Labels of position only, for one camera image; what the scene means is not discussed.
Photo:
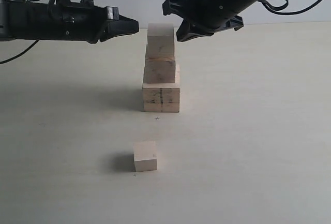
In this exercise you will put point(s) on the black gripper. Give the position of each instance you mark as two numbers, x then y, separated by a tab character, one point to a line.
198	20

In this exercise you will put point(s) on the second largest wooden cube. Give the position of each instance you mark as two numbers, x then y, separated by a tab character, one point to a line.
159	67

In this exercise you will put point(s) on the smallest wooden cube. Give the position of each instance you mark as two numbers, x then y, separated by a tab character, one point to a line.
145	156

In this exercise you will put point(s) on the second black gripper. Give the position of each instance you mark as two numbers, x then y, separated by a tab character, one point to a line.
86	22

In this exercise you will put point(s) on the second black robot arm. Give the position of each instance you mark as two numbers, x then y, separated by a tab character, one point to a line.
30	21

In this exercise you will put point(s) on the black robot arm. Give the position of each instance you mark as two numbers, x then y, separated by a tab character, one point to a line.
237	6

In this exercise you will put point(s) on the medium striped wooden cube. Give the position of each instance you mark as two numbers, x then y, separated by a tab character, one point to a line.
160	40

